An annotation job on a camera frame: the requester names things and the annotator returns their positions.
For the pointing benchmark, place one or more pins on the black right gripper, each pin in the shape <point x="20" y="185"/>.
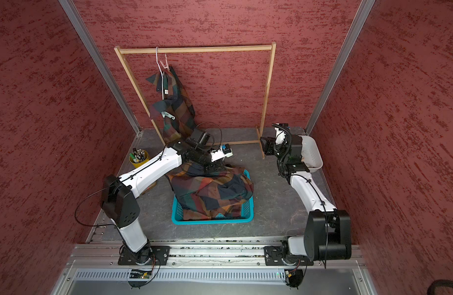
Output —
<point x="270" y="142"/>

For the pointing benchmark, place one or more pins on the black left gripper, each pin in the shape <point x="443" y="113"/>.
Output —
<point x="213" y="166"/>

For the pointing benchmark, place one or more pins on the plaid long-sleeve shirt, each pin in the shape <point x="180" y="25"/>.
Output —
<point x="211" y="191"/>

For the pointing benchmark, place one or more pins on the mint green clothespin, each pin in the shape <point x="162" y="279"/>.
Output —
<point x="168" y="115"/>

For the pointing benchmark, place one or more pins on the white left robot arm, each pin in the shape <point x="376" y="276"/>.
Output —
<point x="119" y="194"/>

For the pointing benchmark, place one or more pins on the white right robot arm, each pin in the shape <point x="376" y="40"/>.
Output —
<point x="327" y="233"/>

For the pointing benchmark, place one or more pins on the white plastic bin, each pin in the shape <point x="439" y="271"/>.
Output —
<point x="310" y="154"/>

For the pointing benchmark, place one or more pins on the teal plastic basket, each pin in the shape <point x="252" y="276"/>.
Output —
<point x="211" y="217"/>

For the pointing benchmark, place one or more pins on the yellow metal bucket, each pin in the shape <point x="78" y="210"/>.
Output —
<point x="138" y="157"/>

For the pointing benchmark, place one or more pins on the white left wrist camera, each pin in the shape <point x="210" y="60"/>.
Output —
<point x="222" y="152"/>

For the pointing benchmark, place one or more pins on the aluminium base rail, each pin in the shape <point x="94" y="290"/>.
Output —
<point x="212" y="260"/>

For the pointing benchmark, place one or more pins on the wooden clothes rack frame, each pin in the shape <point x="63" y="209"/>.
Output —
<point x="122" y="53"/>

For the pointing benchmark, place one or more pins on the aluminium corner post left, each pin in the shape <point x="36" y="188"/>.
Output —
<point x="77" y="22"/>

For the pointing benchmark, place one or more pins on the aluminium corner post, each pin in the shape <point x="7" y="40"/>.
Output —
<point x="77" y="22"/>
<point x="354" y="31"/>

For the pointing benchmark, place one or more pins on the aluminium corner post right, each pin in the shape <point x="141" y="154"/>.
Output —
<point x="354" y="31"/>

